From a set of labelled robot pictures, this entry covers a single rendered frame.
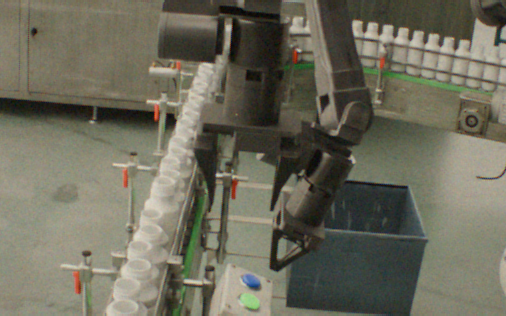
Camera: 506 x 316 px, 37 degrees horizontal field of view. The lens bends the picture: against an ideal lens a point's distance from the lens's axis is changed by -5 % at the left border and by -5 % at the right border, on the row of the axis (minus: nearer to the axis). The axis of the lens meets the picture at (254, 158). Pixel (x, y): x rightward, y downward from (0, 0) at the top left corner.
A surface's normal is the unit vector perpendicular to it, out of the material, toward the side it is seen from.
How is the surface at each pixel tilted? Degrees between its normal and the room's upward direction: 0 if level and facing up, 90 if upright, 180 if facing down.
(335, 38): 64
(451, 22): 90
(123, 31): 90
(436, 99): 90
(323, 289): 90
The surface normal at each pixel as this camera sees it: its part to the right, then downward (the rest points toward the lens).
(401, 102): -0.35, 0.32
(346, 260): -0.04, 0.37
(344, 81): 0.20, -0.04
